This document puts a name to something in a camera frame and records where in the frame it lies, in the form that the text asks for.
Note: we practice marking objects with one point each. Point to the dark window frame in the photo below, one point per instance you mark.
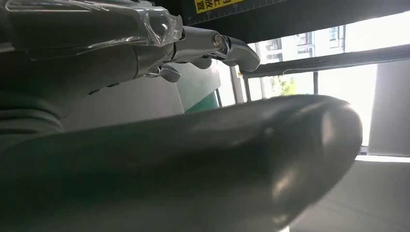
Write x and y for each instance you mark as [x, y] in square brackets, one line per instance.
[320, 61]

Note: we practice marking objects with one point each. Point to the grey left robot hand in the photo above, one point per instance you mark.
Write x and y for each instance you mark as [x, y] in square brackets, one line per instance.
[198, 166]

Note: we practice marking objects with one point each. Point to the black inbound scanner machine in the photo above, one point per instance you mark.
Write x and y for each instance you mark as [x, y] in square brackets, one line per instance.
[304, 16]

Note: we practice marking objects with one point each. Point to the yellow warning label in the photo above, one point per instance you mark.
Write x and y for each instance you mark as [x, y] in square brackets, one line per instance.
[214, 4]

